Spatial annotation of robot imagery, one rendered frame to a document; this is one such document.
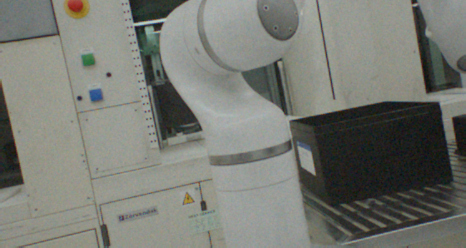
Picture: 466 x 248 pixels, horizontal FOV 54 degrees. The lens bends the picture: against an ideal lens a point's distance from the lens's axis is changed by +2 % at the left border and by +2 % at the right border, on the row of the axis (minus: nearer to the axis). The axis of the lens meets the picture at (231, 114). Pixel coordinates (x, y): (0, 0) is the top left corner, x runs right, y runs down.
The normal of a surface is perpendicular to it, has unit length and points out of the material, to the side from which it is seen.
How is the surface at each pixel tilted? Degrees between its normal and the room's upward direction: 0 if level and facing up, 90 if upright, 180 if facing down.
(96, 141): 90
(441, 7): 74
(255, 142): 89
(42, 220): 90
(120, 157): 90
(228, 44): 117
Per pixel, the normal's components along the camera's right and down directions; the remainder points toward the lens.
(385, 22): 0.17, 0.02
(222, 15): -0.65, 0.00
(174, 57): -0.64, 0.29
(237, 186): -0.43, 0.13
